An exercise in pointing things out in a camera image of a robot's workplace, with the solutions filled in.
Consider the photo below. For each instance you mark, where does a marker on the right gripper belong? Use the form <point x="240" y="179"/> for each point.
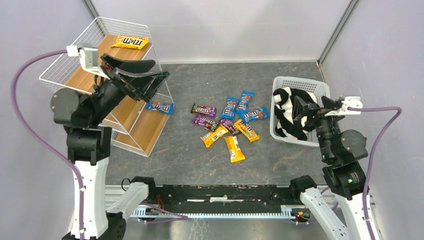
<point x="316" y="114"/>

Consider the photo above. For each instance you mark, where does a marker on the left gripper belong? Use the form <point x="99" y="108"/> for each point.
<point x="118" y="81"/>

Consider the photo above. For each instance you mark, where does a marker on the yellow M&M bag bottom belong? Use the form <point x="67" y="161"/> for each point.
<point x="235" y="152"/>

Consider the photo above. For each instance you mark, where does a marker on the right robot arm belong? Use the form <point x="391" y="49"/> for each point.
<point x="341" y="152"/>

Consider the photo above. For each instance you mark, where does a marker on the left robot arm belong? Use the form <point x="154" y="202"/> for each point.
<point x="89" y="143"/>

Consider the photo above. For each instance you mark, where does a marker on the yellow M&M bag top shelf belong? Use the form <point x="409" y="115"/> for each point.
<point x="130" y="42"/>

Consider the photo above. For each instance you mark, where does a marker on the blue M&M bag on shelf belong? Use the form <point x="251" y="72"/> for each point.
<point x="163" y="107"/>

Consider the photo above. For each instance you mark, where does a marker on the white plastic basket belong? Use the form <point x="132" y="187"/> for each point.
<point x="318" y="88"/>

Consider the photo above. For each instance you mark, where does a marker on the black white striped cloth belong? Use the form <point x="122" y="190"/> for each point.
<point x="286" y="126"/>

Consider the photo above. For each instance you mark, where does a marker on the blue M&M bag right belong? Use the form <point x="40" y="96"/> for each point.
<point x="257" y="114"/>

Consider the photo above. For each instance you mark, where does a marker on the blue M&M bag upper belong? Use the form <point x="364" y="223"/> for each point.
<point x="243" y="105"/>

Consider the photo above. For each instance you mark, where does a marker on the blue M&M bag left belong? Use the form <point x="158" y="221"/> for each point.
<point x="229" y="110"/>

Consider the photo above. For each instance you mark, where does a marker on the purple brown M&M bag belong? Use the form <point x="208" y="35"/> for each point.
<point x="229" y="125"/>

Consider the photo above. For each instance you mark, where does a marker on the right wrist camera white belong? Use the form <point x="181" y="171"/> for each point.
<point x="350" y="105"/>

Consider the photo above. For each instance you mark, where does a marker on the white wire shelf rack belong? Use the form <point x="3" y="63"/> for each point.
<point x="135" y="128"/>

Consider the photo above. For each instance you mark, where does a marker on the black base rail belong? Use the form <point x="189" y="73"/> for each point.
<point x="220" y="202"/>

